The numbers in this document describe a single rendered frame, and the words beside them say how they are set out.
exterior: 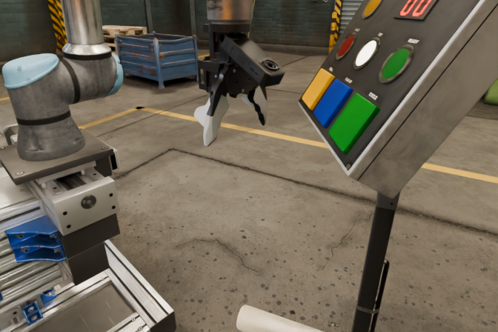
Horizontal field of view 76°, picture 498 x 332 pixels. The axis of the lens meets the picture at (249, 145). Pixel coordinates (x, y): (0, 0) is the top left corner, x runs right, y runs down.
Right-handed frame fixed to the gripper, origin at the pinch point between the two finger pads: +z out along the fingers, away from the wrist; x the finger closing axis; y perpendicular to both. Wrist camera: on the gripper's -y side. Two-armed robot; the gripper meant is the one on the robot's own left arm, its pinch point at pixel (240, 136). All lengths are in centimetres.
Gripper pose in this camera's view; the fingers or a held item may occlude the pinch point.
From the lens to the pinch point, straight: 60.0
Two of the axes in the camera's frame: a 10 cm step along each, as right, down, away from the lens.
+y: -7.2, -2.8, 6.4
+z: 0.0, 9.1, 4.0
